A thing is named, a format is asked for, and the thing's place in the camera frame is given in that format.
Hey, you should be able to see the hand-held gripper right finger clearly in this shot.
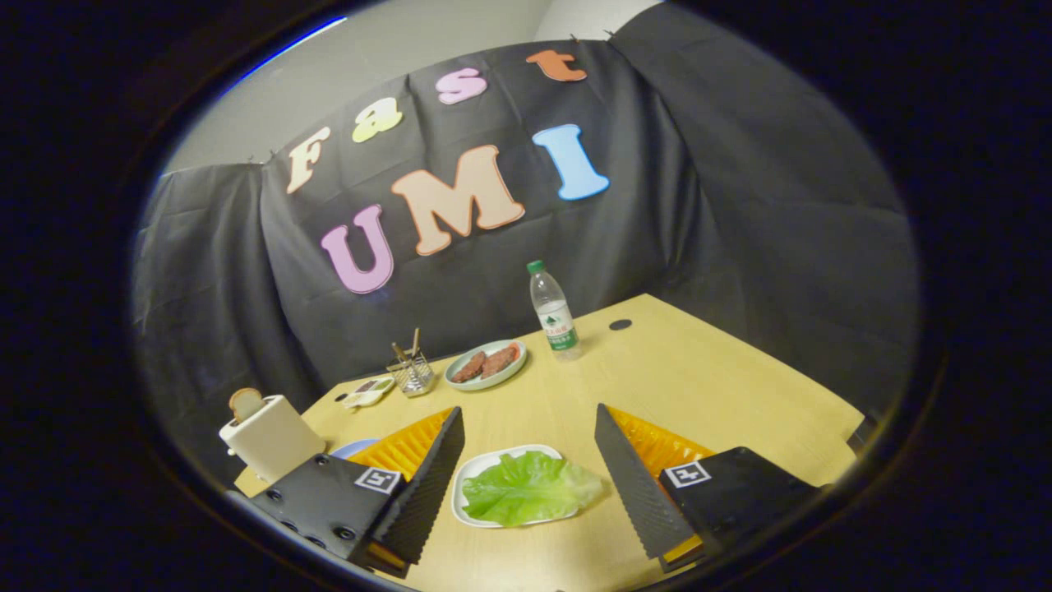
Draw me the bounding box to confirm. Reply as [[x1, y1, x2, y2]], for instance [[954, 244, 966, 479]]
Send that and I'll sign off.
[[594, 403, 823, 574]]

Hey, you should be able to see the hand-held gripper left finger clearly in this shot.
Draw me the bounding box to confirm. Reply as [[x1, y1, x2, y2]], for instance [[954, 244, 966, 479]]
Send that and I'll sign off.
[[247, 405, 466, 579]]

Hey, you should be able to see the green lettuce leaf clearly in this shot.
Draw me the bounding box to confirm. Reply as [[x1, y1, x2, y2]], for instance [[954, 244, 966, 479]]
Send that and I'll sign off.
[[461, 451, 605, 527]]

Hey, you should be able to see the white square plate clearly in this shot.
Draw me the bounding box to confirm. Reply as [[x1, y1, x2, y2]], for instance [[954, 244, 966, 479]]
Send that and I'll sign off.
[[451, 444, 576, 529]]

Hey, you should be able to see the white divided seasoning dish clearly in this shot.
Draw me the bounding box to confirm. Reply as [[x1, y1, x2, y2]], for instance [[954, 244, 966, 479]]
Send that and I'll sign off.
[[342, 376, 397, 409]]

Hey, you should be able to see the pale green round plate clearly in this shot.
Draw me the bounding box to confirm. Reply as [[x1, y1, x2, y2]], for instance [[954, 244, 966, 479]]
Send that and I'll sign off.
[[444, 340, 528, 391]]

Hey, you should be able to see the reddish brown meat patty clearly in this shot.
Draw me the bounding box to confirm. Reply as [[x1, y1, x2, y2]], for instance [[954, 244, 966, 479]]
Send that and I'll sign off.
[[481, 344, 522, 379]]

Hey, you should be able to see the cream white toaster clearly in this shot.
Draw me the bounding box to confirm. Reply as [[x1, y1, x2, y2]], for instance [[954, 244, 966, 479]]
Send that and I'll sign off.
[[219, 395, 327, 484]]

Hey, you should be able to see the clear plastic water bottle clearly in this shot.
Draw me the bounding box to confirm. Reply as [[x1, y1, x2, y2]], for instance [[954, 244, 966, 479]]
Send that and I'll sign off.
[[527, 260, 583, 363]]

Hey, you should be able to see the bread slice with brown crust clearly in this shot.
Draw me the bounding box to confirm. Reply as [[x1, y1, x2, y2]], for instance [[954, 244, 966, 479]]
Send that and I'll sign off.
[[228, 387, 265, 423]]

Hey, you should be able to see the metal wire utensil holder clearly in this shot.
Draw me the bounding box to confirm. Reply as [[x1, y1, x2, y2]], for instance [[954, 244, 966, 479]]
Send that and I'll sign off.
[[386, 348, 436, 398]]

